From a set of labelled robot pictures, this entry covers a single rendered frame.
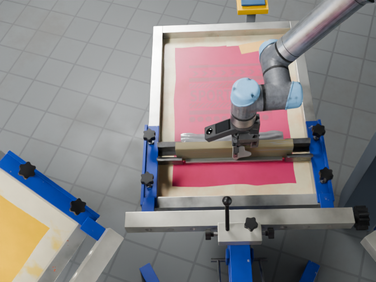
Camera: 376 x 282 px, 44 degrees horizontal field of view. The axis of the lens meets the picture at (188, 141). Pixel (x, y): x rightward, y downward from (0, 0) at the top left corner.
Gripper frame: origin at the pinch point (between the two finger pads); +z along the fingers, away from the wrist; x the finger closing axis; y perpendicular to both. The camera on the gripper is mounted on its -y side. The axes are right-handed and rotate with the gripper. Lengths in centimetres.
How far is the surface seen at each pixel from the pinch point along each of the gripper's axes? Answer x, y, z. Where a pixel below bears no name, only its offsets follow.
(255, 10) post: 71, 13, 6
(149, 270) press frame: -14, -39, 96
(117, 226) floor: 11, -59, 101
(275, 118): 15.9, 16.0, 5.3
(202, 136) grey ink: 9.0, -10.3, 4.5
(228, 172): -4.9, -1.7, 5.3
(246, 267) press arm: -39.3, 1.6, -3.3
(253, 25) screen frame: 58, 11, 2
